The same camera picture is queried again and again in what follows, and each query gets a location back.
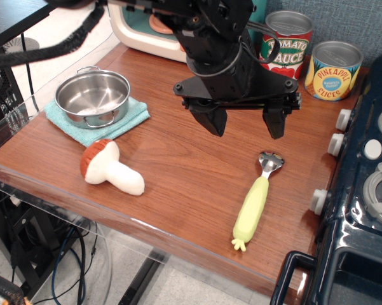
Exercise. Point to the black table leg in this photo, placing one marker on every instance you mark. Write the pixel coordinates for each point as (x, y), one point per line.
(141, 280)

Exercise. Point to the light blue folded cloth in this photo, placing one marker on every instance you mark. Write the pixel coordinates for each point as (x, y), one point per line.
(137, 113)

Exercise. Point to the clear acrylic table guard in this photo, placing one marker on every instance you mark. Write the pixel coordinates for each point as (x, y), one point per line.
(195, 182)

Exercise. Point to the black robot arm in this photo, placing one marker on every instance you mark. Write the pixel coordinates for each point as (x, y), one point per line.
(215, 11)

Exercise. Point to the dark blue toy stove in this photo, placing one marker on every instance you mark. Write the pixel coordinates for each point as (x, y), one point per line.
(347, 265)

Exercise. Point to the black desk at left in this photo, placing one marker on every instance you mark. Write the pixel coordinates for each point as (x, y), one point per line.
(18, 16)

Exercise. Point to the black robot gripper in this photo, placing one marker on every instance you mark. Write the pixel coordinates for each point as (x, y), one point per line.
(228, 74)

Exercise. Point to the plush mushroom toy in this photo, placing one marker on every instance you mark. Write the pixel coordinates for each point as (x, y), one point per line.
(100, 163)

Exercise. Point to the spoon with yellow-green handle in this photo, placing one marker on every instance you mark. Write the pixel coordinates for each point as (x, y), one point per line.
(254, 202)

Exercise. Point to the toy microwave oven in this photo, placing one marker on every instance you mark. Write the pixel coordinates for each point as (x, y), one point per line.
(144, 32)

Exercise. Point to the small stainless steel pot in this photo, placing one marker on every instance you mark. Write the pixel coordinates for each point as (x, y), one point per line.
(93, 98)

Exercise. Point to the pineapple slices can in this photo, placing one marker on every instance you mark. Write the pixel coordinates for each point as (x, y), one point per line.
(333, 70)

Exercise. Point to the tomato sauce can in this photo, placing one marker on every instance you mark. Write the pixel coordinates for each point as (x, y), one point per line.
(293, 30)

